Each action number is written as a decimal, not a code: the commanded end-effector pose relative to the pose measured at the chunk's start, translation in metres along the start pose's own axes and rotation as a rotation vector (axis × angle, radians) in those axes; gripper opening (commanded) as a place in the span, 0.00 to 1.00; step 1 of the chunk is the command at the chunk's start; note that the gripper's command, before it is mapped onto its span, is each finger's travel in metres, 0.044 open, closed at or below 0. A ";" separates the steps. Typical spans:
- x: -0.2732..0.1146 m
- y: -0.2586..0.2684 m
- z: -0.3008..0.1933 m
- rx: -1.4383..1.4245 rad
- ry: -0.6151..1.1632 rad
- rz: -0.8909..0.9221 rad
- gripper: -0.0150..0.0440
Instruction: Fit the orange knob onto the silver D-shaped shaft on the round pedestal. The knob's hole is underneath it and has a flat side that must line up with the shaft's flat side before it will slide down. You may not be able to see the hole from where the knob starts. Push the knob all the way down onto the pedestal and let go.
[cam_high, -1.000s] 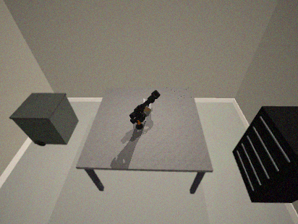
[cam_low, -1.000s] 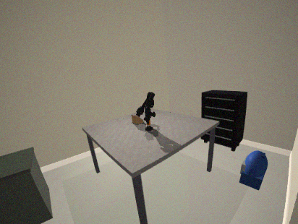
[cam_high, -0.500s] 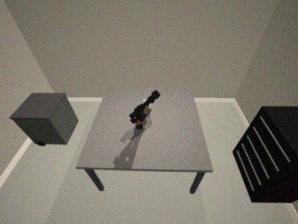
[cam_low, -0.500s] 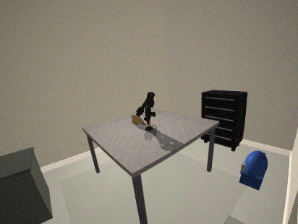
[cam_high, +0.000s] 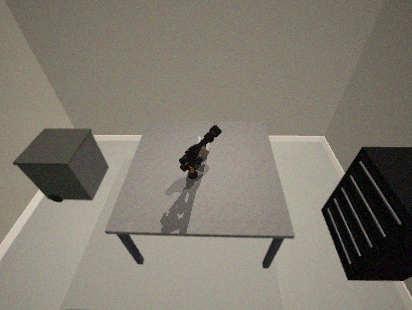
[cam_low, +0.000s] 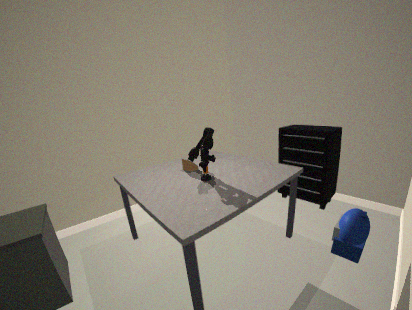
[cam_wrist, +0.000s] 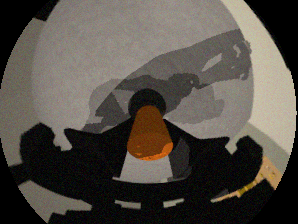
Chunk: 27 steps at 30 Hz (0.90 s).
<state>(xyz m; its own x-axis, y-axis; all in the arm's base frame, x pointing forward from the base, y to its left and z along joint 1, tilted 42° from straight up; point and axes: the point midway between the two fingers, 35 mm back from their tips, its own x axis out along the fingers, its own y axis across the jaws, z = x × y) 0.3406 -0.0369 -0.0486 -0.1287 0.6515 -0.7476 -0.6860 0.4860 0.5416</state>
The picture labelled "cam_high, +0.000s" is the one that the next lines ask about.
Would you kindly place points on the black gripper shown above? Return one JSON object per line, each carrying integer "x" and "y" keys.
{"x": 187, "y": 166}

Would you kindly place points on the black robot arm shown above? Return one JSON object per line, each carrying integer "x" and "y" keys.
{"x": 214, "y": 131}

